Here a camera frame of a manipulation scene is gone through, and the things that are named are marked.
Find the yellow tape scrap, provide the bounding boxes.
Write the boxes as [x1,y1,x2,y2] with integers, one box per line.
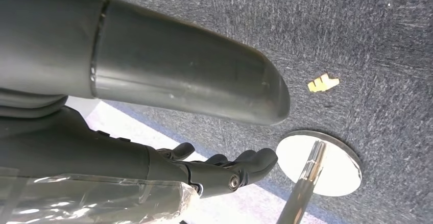
[307,73,340,93]

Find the clear plastic wrap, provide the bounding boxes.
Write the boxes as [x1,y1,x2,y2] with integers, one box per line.
[0,167,201,224]

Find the chrome stanchion post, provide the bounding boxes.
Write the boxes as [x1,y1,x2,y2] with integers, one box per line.
[275,130,363,224]

